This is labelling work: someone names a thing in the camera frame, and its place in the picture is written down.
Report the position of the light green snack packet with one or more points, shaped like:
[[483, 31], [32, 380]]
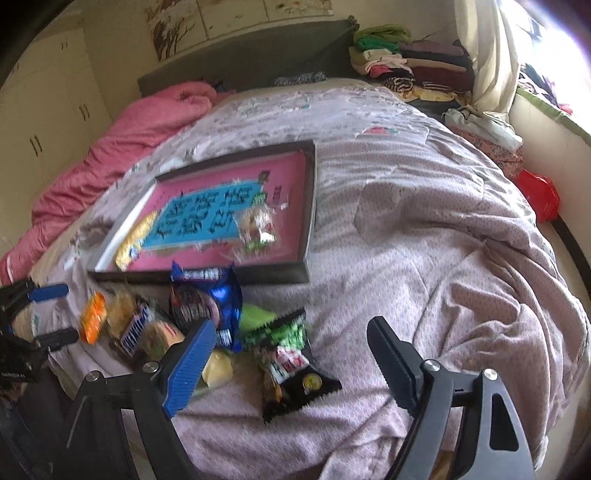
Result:
[[256, 317]]

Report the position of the pink quilt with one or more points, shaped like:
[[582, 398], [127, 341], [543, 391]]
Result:
[[92, 170]]

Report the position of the clothes on windowsill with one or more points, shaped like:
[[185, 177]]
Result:
[[545, 85]]

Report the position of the wall poster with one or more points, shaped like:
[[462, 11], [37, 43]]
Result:
[[184, 23]]

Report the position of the blue cookie packet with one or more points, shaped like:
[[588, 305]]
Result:
[[226, 300]]

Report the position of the grey shallow tray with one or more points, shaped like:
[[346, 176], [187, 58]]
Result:
[[277, 273]]

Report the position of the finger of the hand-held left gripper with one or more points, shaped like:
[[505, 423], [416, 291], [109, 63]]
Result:
[[48, 292], [57, 339]]

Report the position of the green windowsill cloth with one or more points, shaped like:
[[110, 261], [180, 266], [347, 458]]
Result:
[[554, 110]]

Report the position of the white wardrobe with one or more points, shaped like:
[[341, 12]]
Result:
[[46, 92]]

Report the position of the pile of folded clothes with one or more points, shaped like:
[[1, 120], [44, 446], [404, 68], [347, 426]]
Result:
[[415, 60]]

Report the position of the floral cloth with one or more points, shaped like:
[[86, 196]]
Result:
[[498, 154]]

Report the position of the cream curtain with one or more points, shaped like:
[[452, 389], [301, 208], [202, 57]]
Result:
[[489, 55]]

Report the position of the pink book with blue label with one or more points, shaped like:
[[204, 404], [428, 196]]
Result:
[[288, 230]]

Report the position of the green and black snack packet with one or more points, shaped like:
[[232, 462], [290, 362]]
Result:
[[295, 387]]

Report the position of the pale yellow pastry packet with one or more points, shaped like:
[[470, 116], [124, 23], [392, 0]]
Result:
[[219, 371]]

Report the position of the mauve printed quilt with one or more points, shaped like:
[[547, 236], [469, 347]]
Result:
[[415, 230]]

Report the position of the white crumpled cloth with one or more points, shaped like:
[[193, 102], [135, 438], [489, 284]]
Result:
[[485, 124]]

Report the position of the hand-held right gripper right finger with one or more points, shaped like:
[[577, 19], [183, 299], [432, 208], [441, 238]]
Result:
[[392, 360]]

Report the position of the yellow snack packet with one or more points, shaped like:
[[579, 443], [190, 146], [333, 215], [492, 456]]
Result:
[[134, 242]]

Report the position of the red plastic bag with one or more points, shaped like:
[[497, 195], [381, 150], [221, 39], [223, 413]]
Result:
[[540, 194]]

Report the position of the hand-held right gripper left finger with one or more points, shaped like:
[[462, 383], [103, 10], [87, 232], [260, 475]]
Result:
[[189, 369]]

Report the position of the orange and white snack packet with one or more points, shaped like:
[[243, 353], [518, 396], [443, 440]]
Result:
[[94, 318]]

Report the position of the dark green headboard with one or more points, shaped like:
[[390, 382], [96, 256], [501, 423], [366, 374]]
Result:
[[254, 55]]

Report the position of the clear pastry packet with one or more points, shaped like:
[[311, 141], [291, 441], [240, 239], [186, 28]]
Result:
[[254, 226]]

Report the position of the clear crumbly snack packet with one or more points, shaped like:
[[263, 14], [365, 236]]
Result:
[[119, 311]]

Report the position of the dark patterned pillow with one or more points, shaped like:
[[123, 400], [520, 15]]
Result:
[[300, 77]]

